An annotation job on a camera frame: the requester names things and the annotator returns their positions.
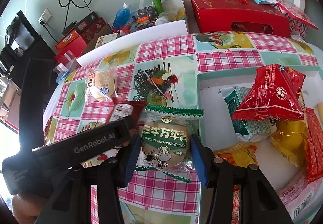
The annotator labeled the pink barcode snack packet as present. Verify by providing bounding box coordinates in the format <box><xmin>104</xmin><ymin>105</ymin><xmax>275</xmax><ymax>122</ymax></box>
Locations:
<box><xmin>277</xmin><ymin>167</ymin><xmax>322</xmax><ymax>220</ymax></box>

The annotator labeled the yellow soft bread pack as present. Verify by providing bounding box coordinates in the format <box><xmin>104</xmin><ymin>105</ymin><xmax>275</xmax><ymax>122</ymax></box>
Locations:
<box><xmin>271</xmin><ymin>120</ymin><xmax>307</xmax><ymax>168</ymax></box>

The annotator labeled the white green snack bag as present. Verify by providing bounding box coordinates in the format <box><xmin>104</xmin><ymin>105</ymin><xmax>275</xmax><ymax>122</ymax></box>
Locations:
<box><xmin>218</xmin><ymin>85</ymin><xmax>280</xmax><ymax>143</ymax></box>

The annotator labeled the red patterned snack pack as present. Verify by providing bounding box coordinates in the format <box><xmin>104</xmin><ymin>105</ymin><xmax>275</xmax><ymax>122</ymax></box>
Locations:
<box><xmin>306</xmin><ymin>107</ymin><xmax>323</xmax><ymax>183</ymax></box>

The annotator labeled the green round biscuit pack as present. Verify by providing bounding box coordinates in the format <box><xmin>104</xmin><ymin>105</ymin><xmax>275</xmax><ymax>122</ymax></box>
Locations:
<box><xmin>136</xmin><ymin>104</ymin><xmax>204</xmax><ymax>183</ymax></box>

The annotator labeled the red puffy snack bag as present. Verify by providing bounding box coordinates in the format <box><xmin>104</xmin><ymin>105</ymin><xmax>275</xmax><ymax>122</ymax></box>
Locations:
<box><xmin>232</xmin><ymin>64</ymin><xmax>306</xmax><ymax>121</ymax></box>

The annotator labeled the cream jelly cup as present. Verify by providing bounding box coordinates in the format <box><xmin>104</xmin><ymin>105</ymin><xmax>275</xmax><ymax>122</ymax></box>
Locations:
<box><xmin>316</xmin><ymin>102</ymin><xmax>323</xmax><ymax>123</ymax></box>

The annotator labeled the person's left hand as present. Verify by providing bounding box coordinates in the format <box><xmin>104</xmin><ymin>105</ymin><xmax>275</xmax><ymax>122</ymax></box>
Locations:
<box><xmin>12</xmin><ymin>193</ymin><xmax>48</xmax><ymax>224</ymax></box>

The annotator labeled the white tray with teal rim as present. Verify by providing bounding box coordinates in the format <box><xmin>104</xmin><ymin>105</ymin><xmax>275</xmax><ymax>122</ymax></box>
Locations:
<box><xmin>196</xmin><ymin>63</ymin><xmax>323</xmax><ymax>224</ymax></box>

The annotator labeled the clear wrapped small cake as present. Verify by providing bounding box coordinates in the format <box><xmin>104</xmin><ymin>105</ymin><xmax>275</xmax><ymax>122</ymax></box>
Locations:
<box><xmin>85</xmin><ymin>67</ymin><xmax>118</xmax><ymax>105</ymax></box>

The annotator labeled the clear acrylic box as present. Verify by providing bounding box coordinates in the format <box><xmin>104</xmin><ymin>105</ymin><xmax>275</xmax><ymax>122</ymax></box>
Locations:
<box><xmin>53</xmin><ymin>50</ymin><xmax>81</xmax><ymax>83</ymax></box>

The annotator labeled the orange red flat box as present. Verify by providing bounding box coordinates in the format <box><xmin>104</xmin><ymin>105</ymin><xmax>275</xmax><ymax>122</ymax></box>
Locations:
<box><xmin>55</xmin><ymin>29</ymin><xmax>79</xmax><ymax>52</ymax></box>

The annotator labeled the dark red box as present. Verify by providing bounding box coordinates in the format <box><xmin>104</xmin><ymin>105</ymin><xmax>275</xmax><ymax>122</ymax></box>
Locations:
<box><xmin>62</xmin><ymin>12</ymin><xmax>106</xmax><ymax>44</ymax></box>

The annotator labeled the pink plaid picture tablecloth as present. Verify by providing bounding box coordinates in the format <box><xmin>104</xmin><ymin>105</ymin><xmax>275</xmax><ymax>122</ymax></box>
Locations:
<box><xmin>43</xmin><ymin>32</ymin><xmax>322</xmax><ymax>223</ymax></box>

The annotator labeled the blue liquid bottle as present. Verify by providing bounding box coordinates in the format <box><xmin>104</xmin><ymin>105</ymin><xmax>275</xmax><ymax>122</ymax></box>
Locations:
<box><xmin>112</xmin><ymin>3</ymin><xmax>131</xmax><ymax>33</ymax></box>

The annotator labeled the white foam board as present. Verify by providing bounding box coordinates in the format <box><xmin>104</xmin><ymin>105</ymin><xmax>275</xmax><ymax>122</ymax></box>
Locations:
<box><xmin>77</xmin><ymin>20</ymin><xmax>188</xmax><ymax>66</ymax></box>

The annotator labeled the pink red patterned gift box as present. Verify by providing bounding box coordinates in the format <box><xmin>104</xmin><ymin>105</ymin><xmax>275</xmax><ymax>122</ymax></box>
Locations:
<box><xmin>275</xmin><ymin>0</ymin><xmax>318</xmax><ymax>40</ymax></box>

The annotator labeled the large red gift box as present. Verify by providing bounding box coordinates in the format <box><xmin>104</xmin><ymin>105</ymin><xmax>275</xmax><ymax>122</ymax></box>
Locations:
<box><xmin>191</xmin><ymin>0</ymin><xmax>290</xmax><ymax>38</ymax></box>

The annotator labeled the colourful toy pile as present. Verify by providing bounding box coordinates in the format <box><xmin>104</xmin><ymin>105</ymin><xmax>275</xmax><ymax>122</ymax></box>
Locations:
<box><xmin>119</xmin><ymin>6</ymin><xmax>158</xmax><ymax>36</ymax></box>

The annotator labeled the white wall socket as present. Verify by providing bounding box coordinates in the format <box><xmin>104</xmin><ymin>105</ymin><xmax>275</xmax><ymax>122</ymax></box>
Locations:
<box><xmin>38</xmin><ymin>8</ymin><xmax>52</xmax><ymax>26</ymax></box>

